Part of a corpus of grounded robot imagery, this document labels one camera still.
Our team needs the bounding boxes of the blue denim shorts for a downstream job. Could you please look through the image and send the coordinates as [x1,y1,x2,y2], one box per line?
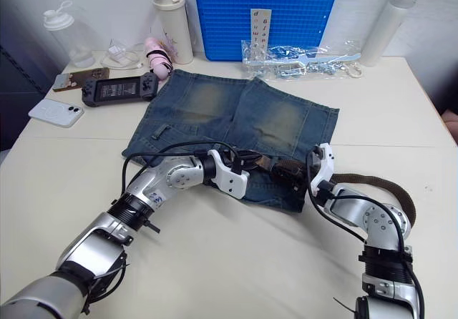
[121,69,340,213]

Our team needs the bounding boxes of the slim white thermos bottle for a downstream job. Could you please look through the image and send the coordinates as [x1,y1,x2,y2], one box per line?
[359,0,420,67]

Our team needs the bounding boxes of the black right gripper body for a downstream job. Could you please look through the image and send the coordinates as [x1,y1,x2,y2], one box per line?
[306,153,323,186]

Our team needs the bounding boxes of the phone with brown case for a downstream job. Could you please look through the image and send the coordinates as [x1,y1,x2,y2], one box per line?
[52,67,111,93]

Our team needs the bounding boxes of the brown braided belt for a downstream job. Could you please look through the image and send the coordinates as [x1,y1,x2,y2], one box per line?
[246,152,418,231]

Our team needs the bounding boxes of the clear plastic shaker bottle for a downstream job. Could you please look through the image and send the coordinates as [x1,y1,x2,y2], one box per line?
[42,0,96,69]

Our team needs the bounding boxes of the cream tumbler with purple lid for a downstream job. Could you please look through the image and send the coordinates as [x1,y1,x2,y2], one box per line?
[152,0,195,66]

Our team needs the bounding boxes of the white charger with cable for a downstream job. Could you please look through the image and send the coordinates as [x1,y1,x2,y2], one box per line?
[99,39,145,71]

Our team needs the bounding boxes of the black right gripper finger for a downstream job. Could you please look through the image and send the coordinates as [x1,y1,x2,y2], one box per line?
[273,159,308,176]
[281,175,307,193]

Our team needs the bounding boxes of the white letter sticker strip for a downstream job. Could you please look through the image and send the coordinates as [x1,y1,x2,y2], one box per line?
[249,8,273,57]

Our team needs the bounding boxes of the dark grey crate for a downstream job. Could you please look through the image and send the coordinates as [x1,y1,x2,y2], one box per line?
[0,45,62,152]

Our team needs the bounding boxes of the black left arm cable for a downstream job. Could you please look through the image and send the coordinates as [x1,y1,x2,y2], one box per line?
[121,140,251,195]

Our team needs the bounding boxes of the blue plastic grid tray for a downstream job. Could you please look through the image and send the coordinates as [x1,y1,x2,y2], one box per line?
[193,0,340,62]

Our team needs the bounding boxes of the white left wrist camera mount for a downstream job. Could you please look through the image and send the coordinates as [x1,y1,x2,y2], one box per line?
[206,149,250,199]

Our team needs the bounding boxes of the black handheld game console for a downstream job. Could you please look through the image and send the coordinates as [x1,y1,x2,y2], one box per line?
[80,72,159,108]

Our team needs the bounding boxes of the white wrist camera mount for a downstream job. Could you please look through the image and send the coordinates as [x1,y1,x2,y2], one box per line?
[206,149,250,199]
[307,142,336,197]

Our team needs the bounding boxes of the dark reddish rounded object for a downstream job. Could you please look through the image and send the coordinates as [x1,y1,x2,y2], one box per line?
[442,109,458,138]

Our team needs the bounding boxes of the clear bag of plastic parts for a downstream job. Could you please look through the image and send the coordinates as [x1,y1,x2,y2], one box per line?
[240,39,362,81]

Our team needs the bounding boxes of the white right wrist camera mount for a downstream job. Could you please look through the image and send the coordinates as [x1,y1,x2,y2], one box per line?
[307,142,336,197]

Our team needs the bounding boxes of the white smartphone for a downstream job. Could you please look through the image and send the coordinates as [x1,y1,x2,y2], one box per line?
[27,98,86,129]

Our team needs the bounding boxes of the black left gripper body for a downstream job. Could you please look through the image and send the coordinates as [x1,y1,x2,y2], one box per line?
[228,149,262,173]

